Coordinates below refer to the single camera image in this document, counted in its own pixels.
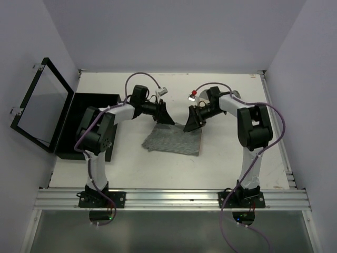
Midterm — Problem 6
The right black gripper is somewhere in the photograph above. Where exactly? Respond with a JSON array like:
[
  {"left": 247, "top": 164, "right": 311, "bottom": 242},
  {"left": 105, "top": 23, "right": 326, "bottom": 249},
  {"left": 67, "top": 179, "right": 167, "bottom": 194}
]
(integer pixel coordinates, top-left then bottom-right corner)
[{"left": 184, "top": 104, "right": 225, "bottom": 131}]

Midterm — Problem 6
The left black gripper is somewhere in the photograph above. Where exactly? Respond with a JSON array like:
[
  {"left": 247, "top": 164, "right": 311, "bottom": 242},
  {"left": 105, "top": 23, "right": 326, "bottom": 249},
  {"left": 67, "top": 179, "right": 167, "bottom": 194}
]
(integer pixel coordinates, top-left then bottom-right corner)
[{"left": 140, "top": 99, "right": 174, "bottom": 125}]

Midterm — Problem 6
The grey striped underwear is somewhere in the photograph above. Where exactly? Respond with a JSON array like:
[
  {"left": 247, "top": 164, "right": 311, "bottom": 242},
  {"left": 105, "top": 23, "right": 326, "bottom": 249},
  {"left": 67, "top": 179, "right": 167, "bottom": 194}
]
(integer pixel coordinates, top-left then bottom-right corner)
[{"left": 142, "top": 123, "right": 202, "bottom": 157}]

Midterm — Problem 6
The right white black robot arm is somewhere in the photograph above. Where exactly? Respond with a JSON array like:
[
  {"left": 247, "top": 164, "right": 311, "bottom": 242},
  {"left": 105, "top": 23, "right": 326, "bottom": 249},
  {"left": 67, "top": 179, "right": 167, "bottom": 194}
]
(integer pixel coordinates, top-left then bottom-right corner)
[{"left": 184, "top": 86, "right": 273, "bottom": 208}]

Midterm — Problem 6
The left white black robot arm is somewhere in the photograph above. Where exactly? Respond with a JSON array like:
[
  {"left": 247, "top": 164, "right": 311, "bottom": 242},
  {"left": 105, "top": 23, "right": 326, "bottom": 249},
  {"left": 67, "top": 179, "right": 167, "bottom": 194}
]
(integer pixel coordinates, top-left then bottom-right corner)
[{"left": 74, "top": 85, "right": 174, "bottom": 210}]

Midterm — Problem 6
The grey and cream sock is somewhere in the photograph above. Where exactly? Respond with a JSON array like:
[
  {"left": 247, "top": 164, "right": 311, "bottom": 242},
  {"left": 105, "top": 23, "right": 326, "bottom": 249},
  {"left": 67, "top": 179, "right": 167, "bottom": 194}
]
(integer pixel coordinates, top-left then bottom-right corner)
[{"left": 195, "top": 90, "right": 241, "bottom": 106}]

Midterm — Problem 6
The black open storage case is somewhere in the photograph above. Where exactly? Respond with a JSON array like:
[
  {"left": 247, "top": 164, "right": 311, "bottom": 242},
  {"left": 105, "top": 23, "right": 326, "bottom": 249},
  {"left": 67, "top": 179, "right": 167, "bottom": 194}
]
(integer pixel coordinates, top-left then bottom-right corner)
[{"left": 11, "top": 57, "right": 121, "bottom": 160}]

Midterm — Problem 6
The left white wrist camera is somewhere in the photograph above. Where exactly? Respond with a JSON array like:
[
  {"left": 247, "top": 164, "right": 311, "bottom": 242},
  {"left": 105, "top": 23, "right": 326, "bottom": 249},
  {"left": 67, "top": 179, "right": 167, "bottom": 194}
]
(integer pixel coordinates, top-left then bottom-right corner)
[{"left": 155, "top": 87, "right": 168, "bottom": 97}]

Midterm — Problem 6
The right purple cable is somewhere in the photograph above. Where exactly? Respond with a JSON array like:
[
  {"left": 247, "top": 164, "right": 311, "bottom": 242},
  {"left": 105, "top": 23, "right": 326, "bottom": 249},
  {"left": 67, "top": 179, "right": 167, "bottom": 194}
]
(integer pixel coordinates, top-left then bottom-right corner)
[{"left": 193, "top": 82, "right": 286, "bottom": 253}]

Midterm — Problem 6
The aluminium right side rail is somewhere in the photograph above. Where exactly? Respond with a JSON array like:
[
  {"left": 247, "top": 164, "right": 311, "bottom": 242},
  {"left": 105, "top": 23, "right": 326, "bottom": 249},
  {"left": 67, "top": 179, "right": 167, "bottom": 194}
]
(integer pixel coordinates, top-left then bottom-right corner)
[{"left": 259, "top": 70, "right": 298, "bottom": 190}]

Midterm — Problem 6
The aluminium rail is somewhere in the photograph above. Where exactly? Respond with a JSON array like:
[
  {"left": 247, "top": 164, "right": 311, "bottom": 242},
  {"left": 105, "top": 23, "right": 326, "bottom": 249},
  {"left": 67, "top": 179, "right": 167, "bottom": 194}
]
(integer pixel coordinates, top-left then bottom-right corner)
[
  {"left": 259, "top": 70, "right": 298, "bottom": 190},
  {"left": 34, "top": 188, "right": 311, "bottom": 211}
]

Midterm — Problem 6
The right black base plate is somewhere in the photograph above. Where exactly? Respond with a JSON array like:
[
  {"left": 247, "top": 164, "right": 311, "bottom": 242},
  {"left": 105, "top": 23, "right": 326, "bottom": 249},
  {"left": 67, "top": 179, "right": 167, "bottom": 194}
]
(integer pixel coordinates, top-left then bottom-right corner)
[{"left": 217, "top": 191, "right": 266, "bottom": 209}]

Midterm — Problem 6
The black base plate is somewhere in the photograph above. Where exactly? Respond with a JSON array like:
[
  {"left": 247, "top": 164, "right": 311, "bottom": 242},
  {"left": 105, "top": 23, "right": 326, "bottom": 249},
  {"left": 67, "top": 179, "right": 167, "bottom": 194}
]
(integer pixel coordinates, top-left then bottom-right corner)
[
  {"left": 76, "top": 191, "right": 126, "bottom": 208},
  {"left": 217, "top": 191, "right": 266, "bottom": 209}
]

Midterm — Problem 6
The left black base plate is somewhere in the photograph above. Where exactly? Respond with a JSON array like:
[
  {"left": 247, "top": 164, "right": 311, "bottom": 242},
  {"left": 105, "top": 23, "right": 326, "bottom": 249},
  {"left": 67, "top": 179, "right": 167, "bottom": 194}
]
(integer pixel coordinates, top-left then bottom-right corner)
[{"left": 76, "top": 191, "right": 126, "bottom": 208}]

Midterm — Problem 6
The aluminium front rail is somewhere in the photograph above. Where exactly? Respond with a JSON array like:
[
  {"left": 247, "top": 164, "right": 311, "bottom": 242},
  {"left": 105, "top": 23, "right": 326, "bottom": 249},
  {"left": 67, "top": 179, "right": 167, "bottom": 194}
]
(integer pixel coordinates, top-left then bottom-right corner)
[{"left": 34, "top": 188, "right": 311, "bottom": 211}]

